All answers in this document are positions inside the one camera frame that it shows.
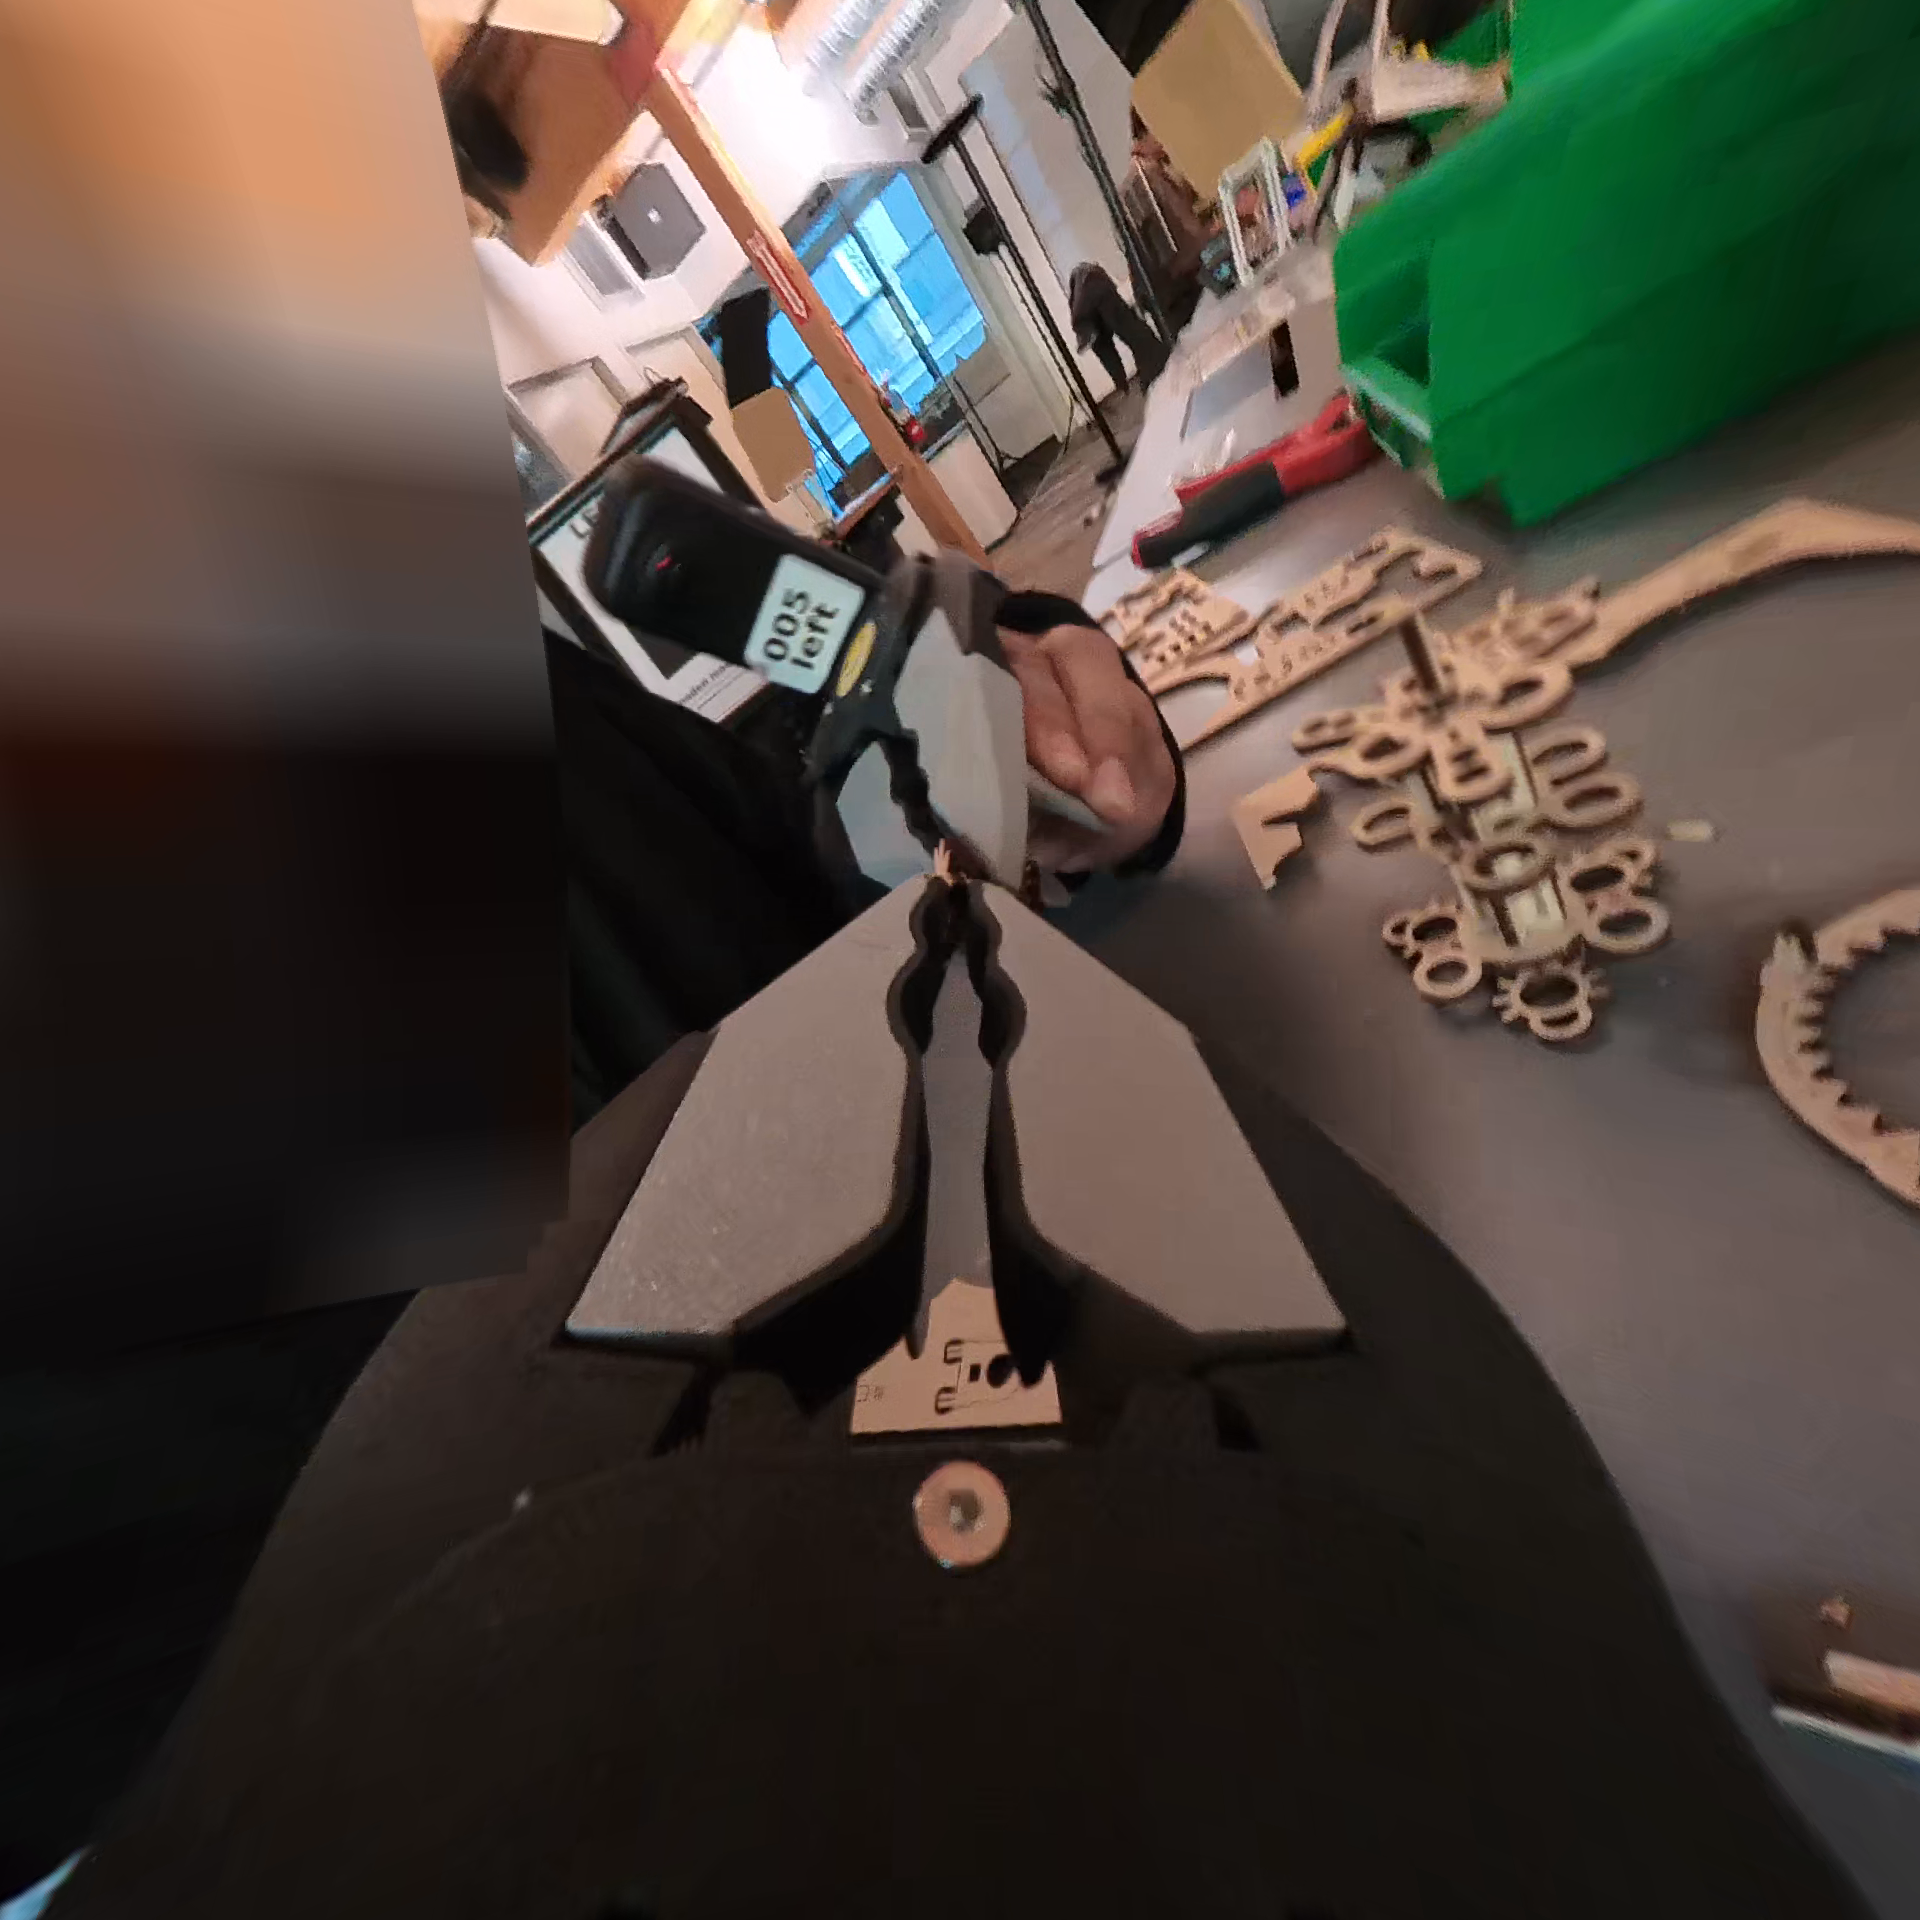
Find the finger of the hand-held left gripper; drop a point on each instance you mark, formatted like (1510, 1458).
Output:
(974, 751)
(868, 819)

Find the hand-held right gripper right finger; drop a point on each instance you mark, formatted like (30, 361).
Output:
(1155, 1154)

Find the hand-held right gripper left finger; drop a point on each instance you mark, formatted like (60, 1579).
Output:
(749, 1140)

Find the small wooden pin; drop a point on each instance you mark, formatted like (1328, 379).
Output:
(945, 868)

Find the punched wooden parts sheet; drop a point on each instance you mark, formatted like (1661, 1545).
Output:
(1305, 609)

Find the wooden gear model assembly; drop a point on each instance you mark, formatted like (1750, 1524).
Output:
(1500, 826)

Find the person's left hand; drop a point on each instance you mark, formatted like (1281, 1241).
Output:
(1094, 721)

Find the black framed display screen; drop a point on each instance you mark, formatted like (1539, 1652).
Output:
(660, 480)

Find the person's black jacket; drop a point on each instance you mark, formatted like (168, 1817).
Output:
(674, 868)

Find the small notched wooden part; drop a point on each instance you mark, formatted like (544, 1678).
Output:
(1275, 819)

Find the red and black tool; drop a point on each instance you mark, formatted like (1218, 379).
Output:
(1252, 480)

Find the black light stand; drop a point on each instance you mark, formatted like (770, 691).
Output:
(1088, 225)

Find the brown cardboard panel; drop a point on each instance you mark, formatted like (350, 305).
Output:
(1218, 76)

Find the long curved wooden part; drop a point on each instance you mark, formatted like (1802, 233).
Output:
(1769, 547)

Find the green plastic bin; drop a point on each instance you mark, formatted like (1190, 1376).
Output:
(1650, 255)

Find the flat wooden scrap piece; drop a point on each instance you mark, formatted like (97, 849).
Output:
(1851, 1681)

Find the wooden support post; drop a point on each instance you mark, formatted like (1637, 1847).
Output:
(809, 306)

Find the black wall box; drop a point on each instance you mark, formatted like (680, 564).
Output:
(657, 223)

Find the white picture frame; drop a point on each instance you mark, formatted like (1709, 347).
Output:
(1252, 210)

